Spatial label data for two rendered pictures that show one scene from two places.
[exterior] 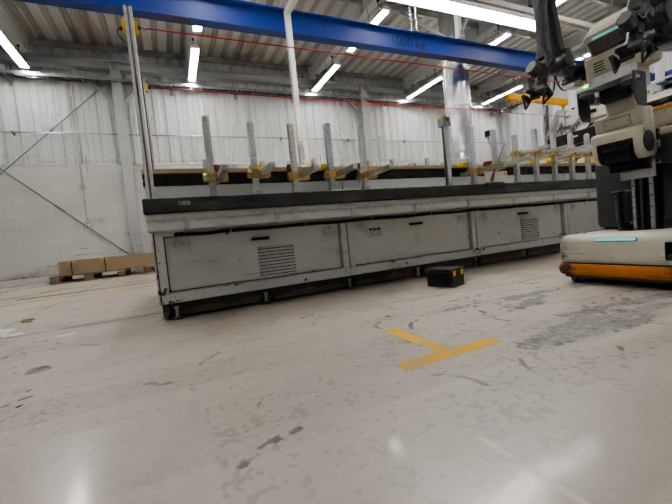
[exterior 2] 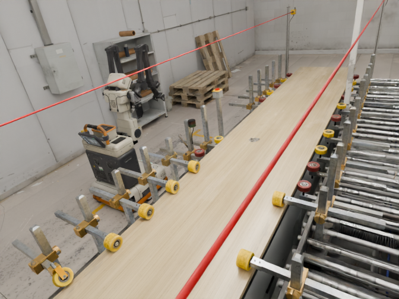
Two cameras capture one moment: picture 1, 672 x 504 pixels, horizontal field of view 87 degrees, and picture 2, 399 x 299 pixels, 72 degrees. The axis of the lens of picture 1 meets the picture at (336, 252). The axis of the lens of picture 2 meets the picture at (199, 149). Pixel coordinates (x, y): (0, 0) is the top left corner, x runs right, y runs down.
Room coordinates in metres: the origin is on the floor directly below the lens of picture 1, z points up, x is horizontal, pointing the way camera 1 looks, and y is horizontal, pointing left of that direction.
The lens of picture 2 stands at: (4.76, -2.31, 1.97)
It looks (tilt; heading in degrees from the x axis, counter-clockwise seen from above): 29 degrees down; 151
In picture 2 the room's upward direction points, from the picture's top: 8 degrees counter-clockwise
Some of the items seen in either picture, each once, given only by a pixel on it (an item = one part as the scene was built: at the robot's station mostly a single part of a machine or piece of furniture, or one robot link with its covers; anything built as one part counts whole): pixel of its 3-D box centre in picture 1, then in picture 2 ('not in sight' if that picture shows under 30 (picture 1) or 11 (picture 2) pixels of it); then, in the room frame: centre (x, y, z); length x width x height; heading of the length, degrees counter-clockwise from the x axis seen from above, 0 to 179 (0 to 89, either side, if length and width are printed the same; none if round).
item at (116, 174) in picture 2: (554, 159); (124, 202); (3.30, -2.07, 0.90); 0.04 x 0.04 x 0.48; 24
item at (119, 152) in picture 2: (655, 171); (114, 155); (2.00, -1.81, 0.59); 0.55 x 0.34 x 0.83; 24
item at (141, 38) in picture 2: not in sight; (134, 84); (0.07, -0.77, 0.78); 0.90 x 0.45 x 1.55; 114
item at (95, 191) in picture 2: (558, 153); (116, 199); (3.30, -2.11, 0.95); 0.50 x 0.04 x 0.04; 24
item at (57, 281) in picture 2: not in sight; (63, 277); (3.67, -2.49, 0.93); 0.09 x 0.08 x 0.09; 24
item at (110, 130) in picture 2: (655, 120); (104, 132); (2.01, -1.83, 0.87); 0.23 x 0.15 x 0.11; 24
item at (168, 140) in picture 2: (516, 162); (173, 165); (3.09, -1.61, 0.87); 0.04 x 0.04 x 0.48; 24
